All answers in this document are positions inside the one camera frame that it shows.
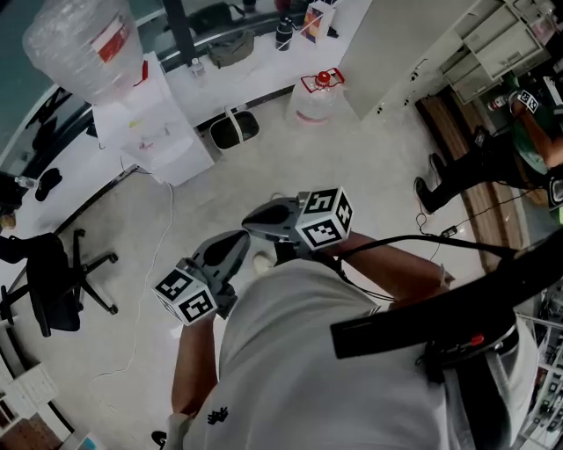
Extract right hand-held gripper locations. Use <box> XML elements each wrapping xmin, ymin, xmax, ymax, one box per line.
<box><xmin>241</xmin><ymin>186</ymin><xmax>355</xmax><ymax>255</ymax></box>

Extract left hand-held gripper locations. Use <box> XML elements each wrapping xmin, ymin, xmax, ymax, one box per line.
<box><xmin>152</xmin><ymin>229</ymin><xmax>252</xmax><ymax>326</ymax></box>

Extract white bin with handle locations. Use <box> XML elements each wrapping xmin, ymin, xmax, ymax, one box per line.
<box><xmin>209</xmin><ymin>106</ymin><xmax>261</xmax><ymax>152</ymax></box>

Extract person's left forearm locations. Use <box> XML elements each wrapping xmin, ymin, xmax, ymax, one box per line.
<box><xmin>171</xmin><ymin>309</ymin><xmax>221</xmax><ymax>417</ymax></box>

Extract person's right forearm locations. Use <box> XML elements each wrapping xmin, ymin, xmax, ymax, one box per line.
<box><xmin>323</xmin><ymin>230</ymin><xmax>454</xmax><ymax>304</ymax></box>

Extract person's white shoe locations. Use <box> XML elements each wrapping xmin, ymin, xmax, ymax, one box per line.
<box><xmin>253</xmin><ymin>252</ymin><xmax>276</xmax><ymax>277</ymax></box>

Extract clear water jug red cap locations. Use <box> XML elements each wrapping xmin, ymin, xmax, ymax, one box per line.
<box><xmin>285</xmin><ymin>68</ymin><xmax>348</xmax><ymax>127</ymax></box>

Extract person's white shirt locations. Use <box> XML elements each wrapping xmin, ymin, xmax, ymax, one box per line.
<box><xmin>182</xmin><ymin>263</ymin><xmax>540</xmax><ymax>450</ymax></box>

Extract white water dispenser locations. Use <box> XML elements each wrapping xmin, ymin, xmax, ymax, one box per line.
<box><xmin>91</xmin><ymin>51</ymin><xmax>216</xmax><ymax>187</ymax></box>

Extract small clear bottle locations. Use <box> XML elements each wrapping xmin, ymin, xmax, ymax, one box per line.
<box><xmin>189</xmin><ymin>58</ymin><xmax>208</xmax><ymax>87</ymax></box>

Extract black office chair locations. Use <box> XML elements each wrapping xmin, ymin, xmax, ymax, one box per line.
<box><xmin>0</xmin><ymin>228</ymin><xmax>120</xmax><ymax>338</ymax></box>

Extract olive green bag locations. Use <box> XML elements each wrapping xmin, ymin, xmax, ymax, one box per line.
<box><xmin>206</xmin><ymin>29</ymin><xmax>257</xmax><ymax>69</ymax></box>

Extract black drinking bottle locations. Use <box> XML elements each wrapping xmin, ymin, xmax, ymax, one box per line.
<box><xmin>275</xmin><ymin>16</ymin><xmax>296</xmax><ymax>51</ymax></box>

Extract black cloth item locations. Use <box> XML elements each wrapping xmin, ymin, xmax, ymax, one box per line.
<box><xmin>33</xmin><ymin>168</ymin><xmax>64</xmax><ymax>203</ymax></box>

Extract wooden bench planks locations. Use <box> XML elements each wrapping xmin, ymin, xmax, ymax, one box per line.
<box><xmin>415</xmin><ymin>94</ymin><xmax>525</xmax><ymax>270</ymax></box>

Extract black chest pack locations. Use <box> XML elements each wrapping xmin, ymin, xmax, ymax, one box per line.
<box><xmin>415</xmin><ymin>323</ymin><xmax>520</xmax><ymax>386</ymax></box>

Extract large clear water bottle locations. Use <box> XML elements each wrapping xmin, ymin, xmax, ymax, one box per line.
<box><xmin>22</xmin><ymin>0</ymin><xmax>144</xmax><ymax>106</ymax></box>

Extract white drawer unit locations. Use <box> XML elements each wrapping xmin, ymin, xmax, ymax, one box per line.
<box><xmin>442</xmin><ymin>0</ymin><xmax>552</xmax><ymax>105</ymax></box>

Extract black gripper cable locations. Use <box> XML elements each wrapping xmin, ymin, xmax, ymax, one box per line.
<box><xmin>323</xmin><ymin>234</ymin><xmax>515</xmax><ymax>304</ymax></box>

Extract black shoulder strap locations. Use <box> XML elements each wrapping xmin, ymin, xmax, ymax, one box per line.
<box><xmin>329</xmin><ymin>243</ymin><xmax>563</xmax><ymax>360</ymax></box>

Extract black power adapter with cable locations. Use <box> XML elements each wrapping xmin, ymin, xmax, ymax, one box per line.
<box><xmin>415</xmin><ymin>210</ymin><xmax>487</xmax><ymax>241</ymax></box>

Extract white cabinet with handles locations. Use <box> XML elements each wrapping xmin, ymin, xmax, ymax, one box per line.
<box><xmin>338</xmin><ymin>0</ymin><xmax>498</xmax><ymax>122</ymax></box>

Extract wire rack shelf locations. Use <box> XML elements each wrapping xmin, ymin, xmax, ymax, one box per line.
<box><xmin>516</xmin><ymin>280</ymin><xmax>563</xmax><ymax>450</ymax></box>

